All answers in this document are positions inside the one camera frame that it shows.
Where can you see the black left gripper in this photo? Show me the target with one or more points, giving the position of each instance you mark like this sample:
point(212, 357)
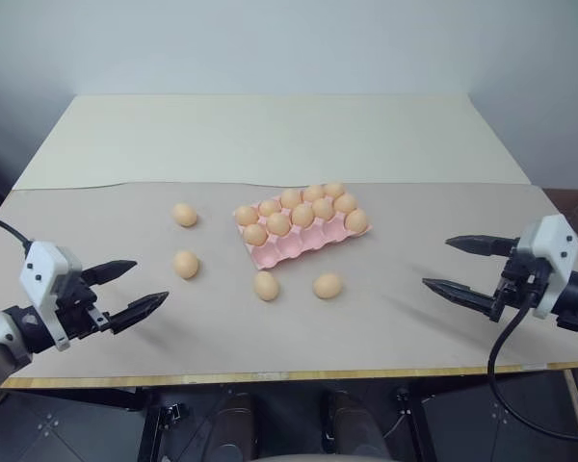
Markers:
point(77, 308)

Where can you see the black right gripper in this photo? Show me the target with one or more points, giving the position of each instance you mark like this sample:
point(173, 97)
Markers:
point(520, 281)

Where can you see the pink egg tray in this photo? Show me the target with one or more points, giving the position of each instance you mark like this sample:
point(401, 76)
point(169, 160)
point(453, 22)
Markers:
point(289, 248)

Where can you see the brown egg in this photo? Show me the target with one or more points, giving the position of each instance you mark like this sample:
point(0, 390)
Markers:
point(244, 215)
point(327, 285)
point(345, 203)
point(357, 221)
point(255, 234)
point(278, 223)
point(302, 215)
point(291, 197)
point(334, 189)
point(323, 208)
point(184, 214)
point(186, 264)
point(266, 285)
point(313, 193)
point(269, 207)

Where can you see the beige table cover sheet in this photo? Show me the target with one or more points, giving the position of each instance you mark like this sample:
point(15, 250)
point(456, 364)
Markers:
point(375, 332)

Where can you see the brown rounded shape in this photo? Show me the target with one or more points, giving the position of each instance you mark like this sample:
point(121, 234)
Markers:
point(354, 426)
point(233, 423)

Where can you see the light wooden table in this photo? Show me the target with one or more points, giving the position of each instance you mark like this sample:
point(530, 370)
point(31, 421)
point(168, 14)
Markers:
point(289, 139)

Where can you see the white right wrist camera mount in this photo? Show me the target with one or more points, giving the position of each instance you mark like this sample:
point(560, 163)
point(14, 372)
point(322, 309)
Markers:
point(551, 240)

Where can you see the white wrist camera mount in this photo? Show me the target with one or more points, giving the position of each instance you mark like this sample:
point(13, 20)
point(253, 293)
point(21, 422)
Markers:
point(551, 240)
point(43, 274)

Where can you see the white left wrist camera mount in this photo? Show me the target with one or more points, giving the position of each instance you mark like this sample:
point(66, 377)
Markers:
point(43, 274)

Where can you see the black metal table frame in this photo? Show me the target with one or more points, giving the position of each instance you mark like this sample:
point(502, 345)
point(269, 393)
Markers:
point(416, 423)

